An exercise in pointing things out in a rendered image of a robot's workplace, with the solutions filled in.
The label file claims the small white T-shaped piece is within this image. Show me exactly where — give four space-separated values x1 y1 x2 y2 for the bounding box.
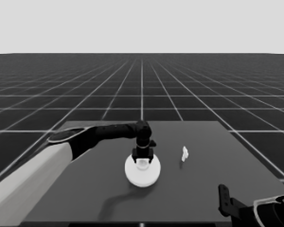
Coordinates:
181 146 190 164

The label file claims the large thick white disc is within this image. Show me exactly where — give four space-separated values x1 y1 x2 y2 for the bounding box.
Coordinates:
124 152 162 188

